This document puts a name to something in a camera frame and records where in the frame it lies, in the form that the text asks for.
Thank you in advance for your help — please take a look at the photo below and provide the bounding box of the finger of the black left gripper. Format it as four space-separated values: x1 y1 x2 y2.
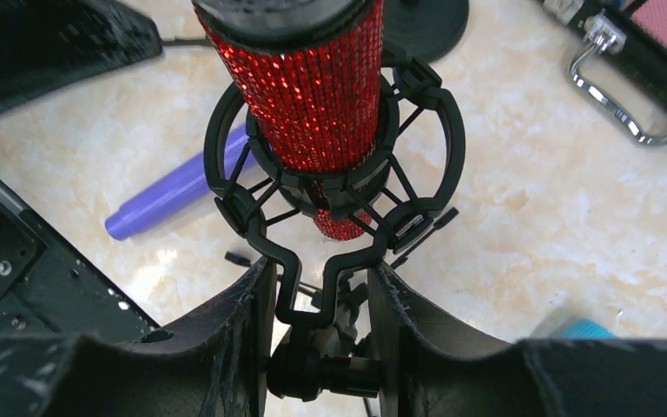
0 1 162 115

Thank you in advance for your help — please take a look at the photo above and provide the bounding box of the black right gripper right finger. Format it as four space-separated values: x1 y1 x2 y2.
367 264 667 416

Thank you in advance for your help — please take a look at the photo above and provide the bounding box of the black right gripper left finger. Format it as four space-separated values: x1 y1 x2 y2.
0 259 276 416

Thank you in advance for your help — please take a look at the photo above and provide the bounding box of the shock mount tripod mic stand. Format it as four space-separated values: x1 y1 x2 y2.
203 43 466 400

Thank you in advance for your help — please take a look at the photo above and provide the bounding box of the purple toy microphone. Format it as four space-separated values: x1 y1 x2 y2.
104 123 260 242

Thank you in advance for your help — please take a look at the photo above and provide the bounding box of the red glitter microphone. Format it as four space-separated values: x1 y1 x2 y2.
193 1 384 241

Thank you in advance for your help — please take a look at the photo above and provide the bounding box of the round base clip mic stand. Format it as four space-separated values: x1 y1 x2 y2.
384 0 470 63

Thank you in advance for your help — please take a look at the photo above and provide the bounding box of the cyan toy microphone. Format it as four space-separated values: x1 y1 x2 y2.
531 317 616 339

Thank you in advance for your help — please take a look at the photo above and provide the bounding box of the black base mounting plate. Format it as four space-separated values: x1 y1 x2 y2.
0 180 158 342

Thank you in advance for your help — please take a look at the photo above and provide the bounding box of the black poker chip case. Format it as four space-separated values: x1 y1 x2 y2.
541 1 667 147

